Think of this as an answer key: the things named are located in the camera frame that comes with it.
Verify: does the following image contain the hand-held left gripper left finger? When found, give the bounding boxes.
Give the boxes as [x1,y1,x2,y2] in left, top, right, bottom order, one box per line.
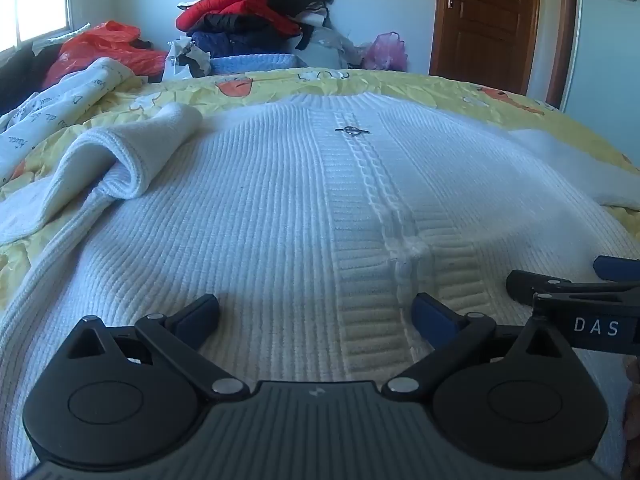
[67,294,251,401]

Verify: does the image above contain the red jacket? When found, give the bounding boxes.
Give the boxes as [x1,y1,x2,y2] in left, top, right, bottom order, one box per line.
[175,0,303,37]

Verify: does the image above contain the red plastic bag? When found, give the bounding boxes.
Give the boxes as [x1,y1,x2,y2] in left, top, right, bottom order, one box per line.
[42,21,170,88]

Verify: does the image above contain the brown wooden door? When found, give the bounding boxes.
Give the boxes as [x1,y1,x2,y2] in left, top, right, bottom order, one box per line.
[429,0,578,109]

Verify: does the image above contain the person's right hand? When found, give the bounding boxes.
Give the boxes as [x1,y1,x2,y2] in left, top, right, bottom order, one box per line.
[622,359,640,463]

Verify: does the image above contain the white and black patterned bag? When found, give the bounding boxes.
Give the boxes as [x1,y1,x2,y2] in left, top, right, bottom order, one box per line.
[161,38,213,81]

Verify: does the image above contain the white knit sweater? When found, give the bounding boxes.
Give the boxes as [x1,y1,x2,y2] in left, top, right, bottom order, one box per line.
[0,91,640,480]

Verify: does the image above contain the light blue knitted blanket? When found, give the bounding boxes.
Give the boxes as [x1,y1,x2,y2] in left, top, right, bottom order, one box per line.
[209,53,308,76]

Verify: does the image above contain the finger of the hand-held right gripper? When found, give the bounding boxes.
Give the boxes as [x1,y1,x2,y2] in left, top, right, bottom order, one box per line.
[593,255,640,282]
[506,270,573,307]

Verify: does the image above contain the pink plastic bag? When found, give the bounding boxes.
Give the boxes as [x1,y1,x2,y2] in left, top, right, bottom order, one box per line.
[362,32,408,73]

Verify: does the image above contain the yellow printed bedsheet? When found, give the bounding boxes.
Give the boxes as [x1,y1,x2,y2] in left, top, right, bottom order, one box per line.
[0,68,640,311]

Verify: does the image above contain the navy blue garment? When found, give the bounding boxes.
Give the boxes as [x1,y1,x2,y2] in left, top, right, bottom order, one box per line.
[191,14,301,60]

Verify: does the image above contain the grey cloth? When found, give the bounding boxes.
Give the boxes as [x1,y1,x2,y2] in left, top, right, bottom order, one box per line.
[295,25,368,68]

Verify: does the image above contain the white printed blanket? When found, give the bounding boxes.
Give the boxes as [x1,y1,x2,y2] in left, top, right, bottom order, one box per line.
[0,57,136,186]

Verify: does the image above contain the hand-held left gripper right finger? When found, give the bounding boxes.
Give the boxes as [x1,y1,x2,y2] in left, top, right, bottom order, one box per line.
[382,292,573,401]

